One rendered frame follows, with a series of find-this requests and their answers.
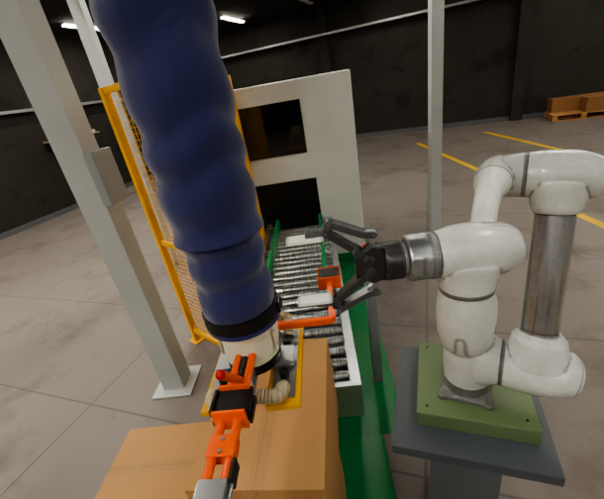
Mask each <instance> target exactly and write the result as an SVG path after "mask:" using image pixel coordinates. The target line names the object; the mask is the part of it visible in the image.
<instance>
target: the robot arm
mask: <svg viewBox="0 0 604 499"><path fill-rule="evenodd" d="M528 157H529V159H528ZM527 166H528V167H527ZM526 174H527V176H526ZM525 183H526V185H525ZM473 189H474V199H473V205H472V211H471V218H470V222H467V223H460V224H454V225H450V226H446V227H443V228H441V229H439V230H436V231H431V232H425V233H418V234H411V235H404V236H403V237H402V238H401V242H400V241H399V240H394V241H387V242H381V243H376V242H375V238H376V237H377V233H376V231H375V230H374V228H361V227H358V226H355V225H352V224H348V223H345V222H342V221H338V220H335V219H332V218H329V217H326V218H325V219H324V224H323V226H322V228H320V229H313V230H307V231H305V232H304V235H301V236H294V237H287V238H286V246H287V247H293V246H300V245H307V244H313V243H321V242H323V241H324V238H326V239H327V240H329V241H331V242H333V243H334V244H336V245H338V246H340V247H341V248H343V249H345V250H347V251H349V252H351V253H352V254H353V259H354V263H355V265H354V270H355V274H354V276H353V278H352V279H351V280H350V281H348V282H347V283H346V284H345V285H344V286H343V287H342V288H341V289H340V290H339V291H338V292H337V293H336V294H334V295H333V296H332V293H331V292H330V293H322V294H314V295H306V296H299V297H298V307H306V306H314V305H317V307H319V308H320V307H328V306H333V308H334V309H336V310H337V313H338V314H342V313H343V312H345V311H346V310H348V309H350V308H351V307H353V306H355V305H357V304H359V303H360V302H362V301H364V300H366V299H368V298H369V297H373V296H378V295H380V294H381V291H380V288H379V285H378V281H380V280H395V279H403V278H404V277H407V279H408V280H409V281H418V280H426V279H437V278H438V283H439V288H438V295H437V305H436V319H437V330H438V334H439V337H440V340H441V342H442V344H443V346H444V353H443V363H442V369H443V374H442V381H441V387H440V389H439V391H438V397H439V398H440V399H442V400H452V401H456V402H460V403H464V404H468V405H473V406H477V407H481V408H483V409H485V410H487V411H492V410H494V403H493V401H492V385H500V386H504V387H507V388H509V389H512V390H515V391H519V392H522V393H526V394H530V395H535V396H540V397H545V398H555V399H562V398H572V397H574V396H576V395H579V394H580V393H581V392H582V390H583V387H584V383H585V377H586V370H585V367H584V365H583V363H582V360H581V359H580V358H579V357H578V356H577V355H576V354H575V353H573V352H569V346H568V341H567V340H566V338H565V337H564V336H563V335H562V334H561V333H560V332H559V329H560V322H561V315H562V309H563V302H564V295H565V288H566V282H567V276H568V269H569V266H570V259H571V252H572V245H573V239H574V232H575V225H576V215H578V214H580V213H581V212H582V211H583V210H584V209H585V207H586V205H587V203H588V202H589V200H590V199H593V198H598V197H600V196H602V195H603V194H604V155H601V154H598V153H595V152H591V151H586V150H539V151H531V152H520V153H512V154H506V155H495V156H492V157H490V158H489V159H487V160H486V161H485V162H483V163H482V164H481V165H480V166H479V167H478V168H477V170H476V172H475V174H474V177H473ZM524 192H525V195H524ZM502 197H529V203H530V208H531V210H532V211H533V213H535V215H534V223H533V230H532V239H531V247H530V255H529V264H528V272H527V280H526V289H525V297H524V305H523V314H522V322H521V325H520V326H519V327H517V328H516V329H514V330H513V331H512V333H511V336H510V338H509V340H504V339H501V338H499V337H498V336H496V335H494V330H495V327H496V323H497V315H498V301H497V297H496V295H495V288H496V284H497V282H498V280H499V278H500V276H501V274H503V273H507V272H510V271H511V270H513V269H514V268H516V267H517V266H518V265H520V264H521V263H522V262H523V261H524V260H525V258H526V256H527V248H526V243H525V240H524V237H523V235H522V234H521V232H520V231H519V230H518V229H517V228H515V227H513V226H511V225H509V224H507V223H504V222H497V217H498V211H499V205H500V201H501V198H502ZM332 230H335V231H338V232H341V233H344V234H348V235H351V236H354V237H358V238H361V239H365V240H366V241H368V242H369V243H367V244H366V245H365V246H363V247H362V246H360V245H358V244H356V243H353V242H351V241H350V240H348V239H346V238H345V237H343V236H341V235H339V234H338V233H336V232H334V231H332ZM366 281H369V282H371V283H369V284H368V286H365V287H363V288H361V289H359V290H358V291H357V292H355V293H353V292H354V291H355V290H356V289H357V288H359V287H360V286H362V285H363V284H364V283H365V282H366ZM351 294H352V295H351ZM502 345H503V346H502ZM498 379H499V380H498Z"/></svg>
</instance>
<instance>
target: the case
mask: <svg viewBox="0 0 604 499"><path fill-rule="evenodd" d="M269 376H270V370H269V371H267V372H265V373H263V374H261V375H259V376H258V378H257V383H256V388H261V389H262V388H264V389H265V388H267V389H268V383H269ZM212 421H213V420H212V417H211V419H210V422H209V425H208V427H207V430H206V433H205V436H204V439H203V441H202V444H201V447H200V450H199V452H198V454H197V457H196V460H195V463H194V466H193V468H192V471H191V474H190V477H189V480H188V482H187V485H186V488H185V493H186V495H187V497H188V499H193V495H194V492H195V488H196V485H197V481H198V480H201V477H202V473H203V470H204V466H205V463H206V459H207V458H205V454H206V450H207V447H208V444H209V441H210V437H211V436H213V435H214V431H215V428H216V427H214V425H213V423H212ZM239 441H241V444H240V449H239V454H238V462H239V466H240V471H239V476H238V481H237V487H236V489H233V495H232V499H340V462H339V414H338V399H337V393H336V386H335V380H334V374H333V369H332V363H331V357H330V351H329V345H328V339H327V338H322V339H310V340H303V364H302V393H301V408H299V409H287V410H276V411H266V408H265V404H263V405H261V404H256V406H255V412H254V418H253V423H252V424H251V423H250V427H249V428H242V429H241V434H240V439H239Z"/></svg>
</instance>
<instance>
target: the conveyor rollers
mask: <svg viewBox="0 0 604 499"><path fill-rule="evenodd" d="M313 229H319V225H318V226H311V227H305V228H298V229H291V230H284V231H279V236H278V241H277V247H276V252H275V257H274V263H273V268H272V272H271V276H272V280H273V288H274V289H275V290H276V291H277V294H280V295H281V299H282V308H281V311H283V310H284V311H287V312H288V313H290V314H294V315H292V316H293V319H294V320H297V319H306V318H315V317H324V316H329V309H328V307H320V308H319V307H317V305H314V306H306V307H298V297H299V296H306V295H314V294H322V293H325V289H324V290H319V286H318V280H317V278H318V272H317V268H321V267H323V264H322V253H321V243H313V244H307V245H300V246H293V247H287V246H286V238H287V237H294V236H301V235H304V232H305V231H307V230H313ZM325 254H326V263H327V267H329V266H333V262H332V255H331V248H330V245H325ZM293 306H295V307H293ZM285 307H287V308H285ZM322 310H326V311H322ZM335 310H336V309H335ZM314 311H318V312H314ZM306 312H310V313H306ZM298 313H302V314H298ZM336 317H338V318H336V322H333V324H331V325H322V326H313V327H304V328H303V329H304V330H306V329H314V328H323V327H331V326H338V325H340V324H341V321H342V320H341V318H340V314H338V313H337V310H336ZM342 330H343V329H342V327H341V326H339V327H331V328H323V329H315V330H306V331H304V336H303V339H310V338H318V337H326V336H334V335H342V334H343V332H342ZM327 339H328V345H329V346H337V345H343V344H344V339H343V336H338V337H329V338H327ZM329 351H330V356H339V355H345V354H346V353H345V351H346V350H345V347H335V348H329ZM331 363H332V368H340V367H347V363H348V362H347V360H346V358H345V357H342V358H333V359H331ZM333 374H334V380H335V381H342V380H349V376H350V375H349V374H348V371H347V370H339V371H333Z"/></svg>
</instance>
